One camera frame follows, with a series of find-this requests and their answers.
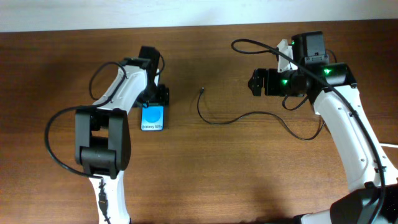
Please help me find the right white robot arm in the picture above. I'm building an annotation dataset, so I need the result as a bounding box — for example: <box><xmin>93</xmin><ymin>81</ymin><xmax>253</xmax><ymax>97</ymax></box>
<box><xmin>249</xmin><ymin>32</ymin><xmax>397</xmax><ymax>223</ymax></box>

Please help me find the blue Galaxy smartphone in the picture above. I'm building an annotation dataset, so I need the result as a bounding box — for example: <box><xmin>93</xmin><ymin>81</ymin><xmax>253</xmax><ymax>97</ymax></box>
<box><xmin>141</xmin><ymin>106</ymin><xmax>164</xmax><ymax>131</ymax></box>

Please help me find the black charger cable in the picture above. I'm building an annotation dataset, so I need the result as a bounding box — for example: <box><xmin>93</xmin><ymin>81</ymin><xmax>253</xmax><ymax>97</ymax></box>
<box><xmin>197</xmin><ymin>87</ymin><xmax>326</xmax><ymax>141</ymax></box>

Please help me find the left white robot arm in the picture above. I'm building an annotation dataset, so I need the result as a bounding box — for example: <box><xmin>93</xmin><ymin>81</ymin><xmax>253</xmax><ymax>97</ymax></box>
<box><xmin>75</xmin><ymin>46</ymin><xmax>169</xmax><ymax>223</ymax></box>

